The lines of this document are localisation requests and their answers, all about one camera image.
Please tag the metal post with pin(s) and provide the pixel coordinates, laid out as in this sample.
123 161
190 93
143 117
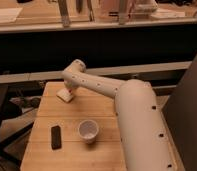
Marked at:
64 13
122 12

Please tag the dark panel at right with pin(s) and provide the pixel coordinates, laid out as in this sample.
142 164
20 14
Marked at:
180 112

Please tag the white paper cup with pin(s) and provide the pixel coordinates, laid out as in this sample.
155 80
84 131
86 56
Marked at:
88 131

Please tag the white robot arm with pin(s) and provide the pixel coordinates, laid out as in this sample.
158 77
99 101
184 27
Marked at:
143 133

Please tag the metal post right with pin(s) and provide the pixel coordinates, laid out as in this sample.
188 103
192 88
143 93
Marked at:
122 12

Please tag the white paper sheet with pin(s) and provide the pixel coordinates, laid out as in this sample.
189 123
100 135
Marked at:
9 14

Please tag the black rectangular block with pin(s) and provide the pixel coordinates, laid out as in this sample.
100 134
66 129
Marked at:
55 137

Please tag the metal post left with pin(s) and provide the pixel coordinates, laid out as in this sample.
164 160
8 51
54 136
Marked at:
64 13

